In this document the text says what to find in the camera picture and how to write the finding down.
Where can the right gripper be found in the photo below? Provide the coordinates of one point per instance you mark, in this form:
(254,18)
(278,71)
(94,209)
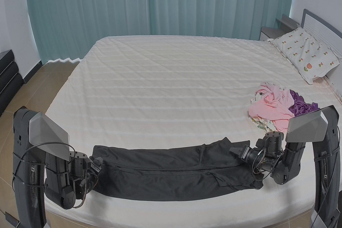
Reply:
(247,154)

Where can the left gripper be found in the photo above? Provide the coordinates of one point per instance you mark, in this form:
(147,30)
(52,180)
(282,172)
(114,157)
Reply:
(96,164)

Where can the black T-shirt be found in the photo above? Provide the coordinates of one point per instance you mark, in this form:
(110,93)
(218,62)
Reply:
(173,170)

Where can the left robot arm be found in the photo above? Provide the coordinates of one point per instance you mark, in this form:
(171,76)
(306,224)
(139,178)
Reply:
(26,168)

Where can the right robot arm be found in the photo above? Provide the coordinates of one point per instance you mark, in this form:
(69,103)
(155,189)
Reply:
(307,125)

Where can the bed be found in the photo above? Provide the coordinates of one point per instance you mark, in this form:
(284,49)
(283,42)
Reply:
(160,82)

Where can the white printed garment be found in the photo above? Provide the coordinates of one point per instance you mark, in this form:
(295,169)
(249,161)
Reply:
(263,123)

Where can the pink garment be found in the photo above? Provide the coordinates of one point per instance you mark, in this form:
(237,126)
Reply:
(272,109)

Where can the purple satin garment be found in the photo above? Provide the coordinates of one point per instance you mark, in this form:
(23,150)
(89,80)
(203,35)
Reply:
(302,104)

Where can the black power adapter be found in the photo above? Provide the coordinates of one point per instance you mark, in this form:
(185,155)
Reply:
(11,218)

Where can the white printed pillow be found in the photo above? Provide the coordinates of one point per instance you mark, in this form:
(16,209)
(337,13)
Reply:
(304,53)

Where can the black chest of drawers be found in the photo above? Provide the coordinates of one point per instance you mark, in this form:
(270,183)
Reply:
(9,77)

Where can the grey bedside table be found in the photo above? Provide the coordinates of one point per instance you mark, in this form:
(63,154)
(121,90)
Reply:
(271,32)

